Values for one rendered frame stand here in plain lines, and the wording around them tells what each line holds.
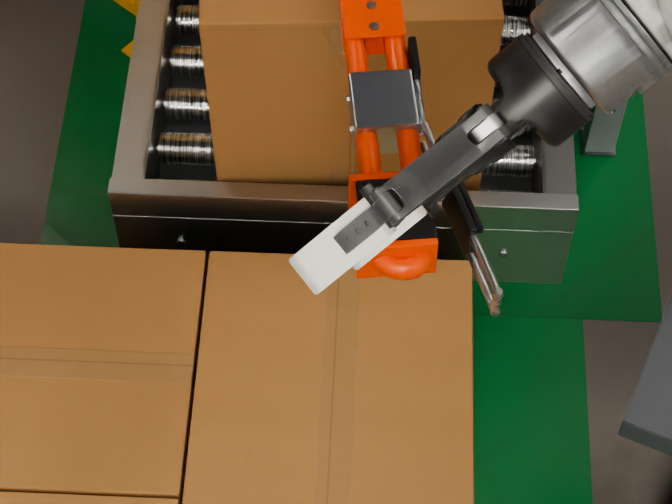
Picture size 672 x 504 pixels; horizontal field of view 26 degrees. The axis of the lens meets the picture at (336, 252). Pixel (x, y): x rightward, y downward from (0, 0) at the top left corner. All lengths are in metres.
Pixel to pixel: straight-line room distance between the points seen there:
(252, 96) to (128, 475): 0.55
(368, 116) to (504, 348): 1.39
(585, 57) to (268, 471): 1.17
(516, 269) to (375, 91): 0.94
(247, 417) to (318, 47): 0.52
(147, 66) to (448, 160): 1.46
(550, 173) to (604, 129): 0.73
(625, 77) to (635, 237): 1.95
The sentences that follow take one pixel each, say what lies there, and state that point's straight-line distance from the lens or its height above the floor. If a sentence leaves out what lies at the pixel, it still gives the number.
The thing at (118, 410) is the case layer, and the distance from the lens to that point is 2.08.
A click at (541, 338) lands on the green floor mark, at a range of 2.76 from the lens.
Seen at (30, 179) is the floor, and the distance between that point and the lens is 2.99.
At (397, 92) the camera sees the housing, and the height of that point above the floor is 1.29.
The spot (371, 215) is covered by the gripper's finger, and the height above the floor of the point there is 1.61.
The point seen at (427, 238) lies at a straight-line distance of 1.31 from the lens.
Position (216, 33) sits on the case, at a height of 0.93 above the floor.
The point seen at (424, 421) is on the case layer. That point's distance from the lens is 2.05.
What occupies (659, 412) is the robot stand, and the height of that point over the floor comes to 0.75.
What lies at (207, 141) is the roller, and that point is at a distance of 2.31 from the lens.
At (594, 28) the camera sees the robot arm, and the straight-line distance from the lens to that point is 0.96.
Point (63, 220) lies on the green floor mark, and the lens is 2.92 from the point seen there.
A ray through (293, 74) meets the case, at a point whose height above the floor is 0.84.
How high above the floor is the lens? 2.39
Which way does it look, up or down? 57 degrees down
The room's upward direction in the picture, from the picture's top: straight up
